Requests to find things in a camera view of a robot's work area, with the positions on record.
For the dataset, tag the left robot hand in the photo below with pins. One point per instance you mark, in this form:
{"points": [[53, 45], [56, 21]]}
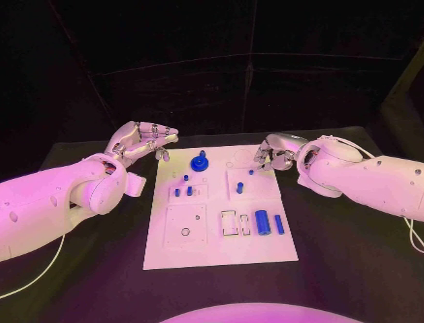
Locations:
{"points": [[133, 141]]}

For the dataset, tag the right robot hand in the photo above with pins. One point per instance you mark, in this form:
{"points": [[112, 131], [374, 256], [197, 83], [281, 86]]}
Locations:
{"points": [[283, 145]]}

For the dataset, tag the blue gear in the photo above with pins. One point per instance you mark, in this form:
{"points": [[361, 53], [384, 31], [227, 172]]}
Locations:
{"points": [[198, 164]]}

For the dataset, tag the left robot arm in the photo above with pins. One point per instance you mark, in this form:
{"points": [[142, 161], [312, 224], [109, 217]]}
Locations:
{"points": [[32, 202]]}

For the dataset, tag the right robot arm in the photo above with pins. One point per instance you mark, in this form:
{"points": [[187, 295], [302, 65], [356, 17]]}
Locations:
{"points": [[377, 181]]}

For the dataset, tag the white task board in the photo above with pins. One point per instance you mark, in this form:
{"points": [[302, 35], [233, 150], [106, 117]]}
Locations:
{"points": [[217, 252]]}

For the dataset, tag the small blue peg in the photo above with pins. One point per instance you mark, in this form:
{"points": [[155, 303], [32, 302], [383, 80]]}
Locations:
{"points": [[185, 177]]}

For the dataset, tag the thick blue cylinder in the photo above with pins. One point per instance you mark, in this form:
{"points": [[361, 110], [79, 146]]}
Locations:
{"points": [[262, 223]]}

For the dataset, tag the thin blue cylinder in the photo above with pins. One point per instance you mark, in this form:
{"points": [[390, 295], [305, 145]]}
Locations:
{"points": [[278, 225]]}

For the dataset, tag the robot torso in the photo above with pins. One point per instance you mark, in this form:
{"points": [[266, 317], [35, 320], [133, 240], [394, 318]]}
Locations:
{"points": [[262, 314]]}

